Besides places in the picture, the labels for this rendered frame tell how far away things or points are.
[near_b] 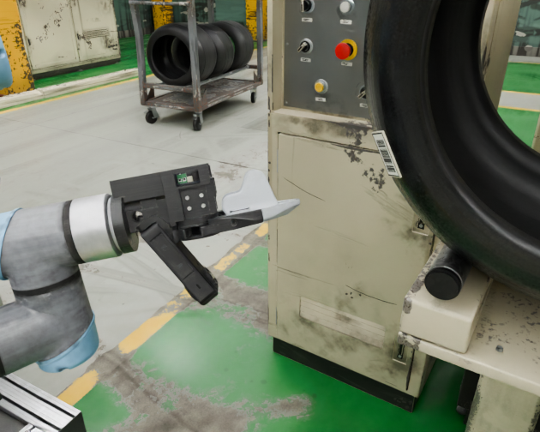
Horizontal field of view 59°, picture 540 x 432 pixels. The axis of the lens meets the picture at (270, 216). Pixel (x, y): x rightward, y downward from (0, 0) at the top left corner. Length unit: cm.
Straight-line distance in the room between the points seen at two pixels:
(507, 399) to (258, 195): 83
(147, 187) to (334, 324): 112
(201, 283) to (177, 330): 140
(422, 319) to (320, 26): 87
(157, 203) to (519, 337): 51
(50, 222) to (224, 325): 145
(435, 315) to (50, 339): 47
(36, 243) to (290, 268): 108
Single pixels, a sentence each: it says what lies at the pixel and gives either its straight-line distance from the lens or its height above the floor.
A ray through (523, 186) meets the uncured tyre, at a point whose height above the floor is 95.
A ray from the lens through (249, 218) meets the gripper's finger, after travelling 54.
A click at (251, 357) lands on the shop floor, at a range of 182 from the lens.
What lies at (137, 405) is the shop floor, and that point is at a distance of 172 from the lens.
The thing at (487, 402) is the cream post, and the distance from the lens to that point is 124.
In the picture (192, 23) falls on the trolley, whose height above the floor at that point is 89.
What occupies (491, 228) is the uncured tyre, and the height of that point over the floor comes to 100.
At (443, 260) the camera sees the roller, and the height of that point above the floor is 92.
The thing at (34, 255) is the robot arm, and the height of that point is 98.
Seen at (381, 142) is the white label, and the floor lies 106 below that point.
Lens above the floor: 125
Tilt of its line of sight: 27 degrees down
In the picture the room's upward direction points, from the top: straight up
